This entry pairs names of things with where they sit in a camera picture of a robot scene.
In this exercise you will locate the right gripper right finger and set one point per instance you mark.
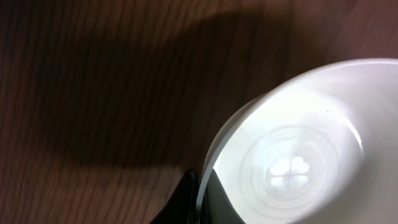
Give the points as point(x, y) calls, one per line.
point(216, 207)

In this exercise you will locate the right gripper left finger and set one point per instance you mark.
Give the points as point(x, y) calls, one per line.
point(180, 208)

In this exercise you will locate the white bowl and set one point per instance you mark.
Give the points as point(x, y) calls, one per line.
point(319, 148)

